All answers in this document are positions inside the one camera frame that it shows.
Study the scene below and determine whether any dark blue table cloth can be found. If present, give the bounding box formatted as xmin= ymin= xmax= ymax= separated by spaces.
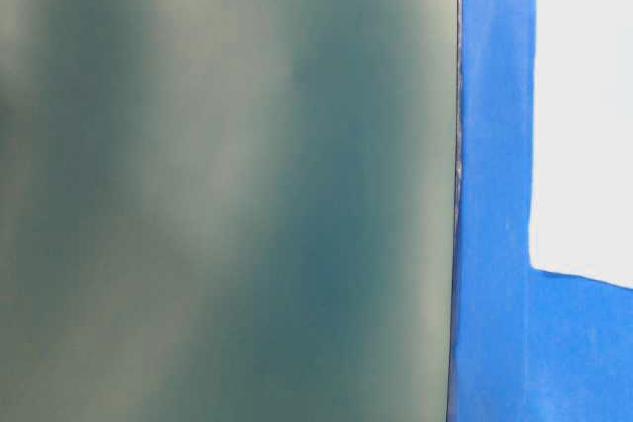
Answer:
xmin=448 ymin=0 xmax=632 ymax=421

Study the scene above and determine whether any light blue towel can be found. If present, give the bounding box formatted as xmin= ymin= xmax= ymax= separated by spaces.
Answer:
xmin=1 ymin=0 xmax=457 ymax=421

